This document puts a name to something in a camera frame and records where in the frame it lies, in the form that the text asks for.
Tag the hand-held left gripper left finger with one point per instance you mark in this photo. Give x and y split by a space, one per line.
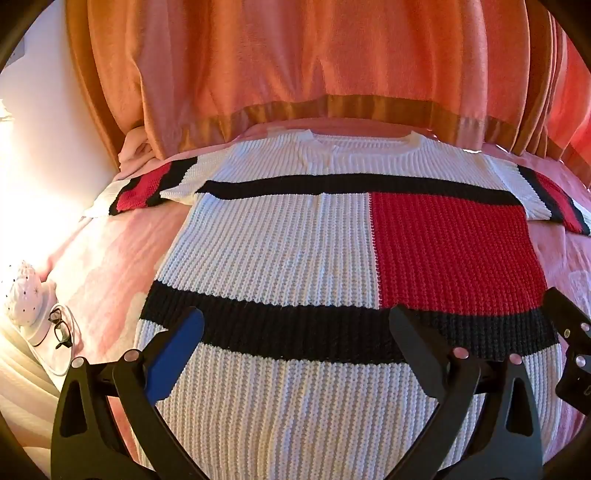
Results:
178 351

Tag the black framed eyeglasses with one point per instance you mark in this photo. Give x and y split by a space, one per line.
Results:
59 328

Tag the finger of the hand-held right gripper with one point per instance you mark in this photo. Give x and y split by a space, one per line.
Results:
564 308

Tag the white dotted ceramic lamp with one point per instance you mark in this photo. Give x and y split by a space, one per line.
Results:
23 300

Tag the orange curtain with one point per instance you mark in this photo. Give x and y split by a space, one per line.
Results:
295 60

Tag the white red black knit sweater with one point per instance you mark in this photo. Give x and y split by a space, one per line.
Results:
300 249

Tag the white pleated cloth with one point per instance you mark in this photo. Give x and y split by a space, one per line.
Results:
23 406

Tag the pink patterned bedsheet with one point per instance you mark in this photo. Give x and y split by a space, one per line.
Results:
111 249

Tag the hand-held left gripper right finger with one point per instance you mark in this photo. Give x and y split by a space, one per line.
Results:
414 347

